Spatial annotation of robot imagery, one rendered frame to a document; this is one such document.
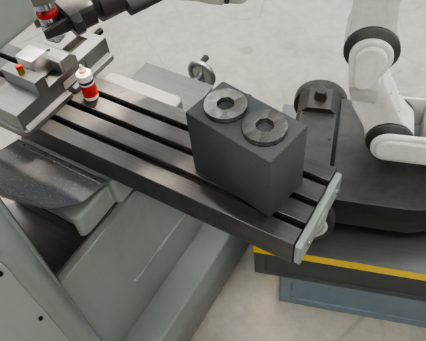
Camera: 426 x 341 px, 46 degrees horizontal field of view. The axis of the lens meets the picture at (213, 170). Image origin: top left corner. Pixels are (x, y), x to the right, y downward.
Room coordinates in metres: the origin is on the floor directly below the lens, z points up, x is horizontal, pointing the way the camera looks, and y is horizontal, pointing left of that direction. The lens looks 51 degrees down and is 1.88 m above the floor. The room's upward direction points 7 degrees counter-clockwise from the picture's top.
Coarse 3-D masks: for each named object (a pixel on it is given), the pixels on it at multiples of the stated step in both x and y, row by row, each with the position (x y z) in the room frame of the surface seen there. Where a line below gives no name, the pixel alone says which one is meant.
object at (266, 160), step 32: (224, 96) 0.76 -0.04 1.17; (192, 128) 0.73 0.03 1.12; (224, 128) 0.68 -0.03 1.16; (256, 128) 0.67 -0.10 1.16; (288, 128) 0.66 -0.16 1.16; (224, 160) 0.67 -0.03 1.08; (256, 160) 0.61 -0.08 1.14; (288, 160) 0.62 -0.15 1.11; (256, 192) 0.61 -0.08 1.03; (288, 192) 0.63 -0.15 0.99
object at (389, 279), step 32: (256, 256) 0.84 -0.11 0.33; (320, 256) 0.77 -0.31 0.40; (352, 256) 0.76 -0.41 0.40; (384, 256) 0.74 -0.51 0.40; (416, 256) 0.73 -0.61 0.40; (288, 288) 0.80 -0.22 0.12; (320, 288) 0.78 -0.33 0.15; (352, 288) 0.73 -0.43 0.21; (384, 288) 0.71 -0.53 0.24; (416, 288) 0.68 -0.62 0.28; (416, 320) 0.66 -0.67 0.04
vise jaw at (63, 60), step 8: (40, 48) 1.13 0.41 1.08; (48, 48) 1.12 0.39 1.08; (56, 48) 1.13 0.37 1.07; (48, 56) 1.09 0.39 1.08; (56, 56) 1.09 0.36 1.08; (64, 56) 1.08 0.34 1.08; (72, 56) 1.10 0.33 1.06; (56, 64) 1.06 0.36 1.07; (64, 64) 1.07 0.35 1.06; (72, 64) 1.09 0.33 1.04
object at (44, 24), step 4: (56, 16) 0.99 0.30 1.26; (40, 20) 0.98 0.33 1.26; (44, 20) 0.97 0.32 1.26; (48, 20) 0.97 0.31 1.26; (52, 20) 0.98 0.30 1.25; (56, 20) 0.98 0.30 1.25; (40, 24) 0.99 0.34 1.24; (44, 24) 0.98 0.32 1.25; (48, 24) 0.97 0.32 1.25; (52, 24) 0.98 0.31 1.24; (44, 28) 0.98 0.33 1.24; (60, 36) 0.98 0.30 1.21; (64, 36) 0.99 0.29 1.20; (48, 40) 0.98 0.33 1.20; (52, 40) 0.97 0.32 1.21; (56, 40) 0.97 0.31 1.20; (60, 40) 0.98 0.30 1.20
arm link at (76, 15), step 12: (60, 0) 1.04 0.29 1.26; (72, 0) 1.04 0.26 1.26; (84, 0) 1.03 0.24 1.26; (96, 0) 1.03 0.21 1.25; (108, 0) 1.03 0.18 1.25; (60, 12) 1.05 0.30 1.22; (72, 12) 0.99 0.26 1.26; (84, 12) 1.00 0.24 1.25; (96, 12) 1.01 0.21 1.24; (108, 12) 1.02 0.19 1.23; (72, 24) 1.00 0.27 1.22; (84, 24) 0.97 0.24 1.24
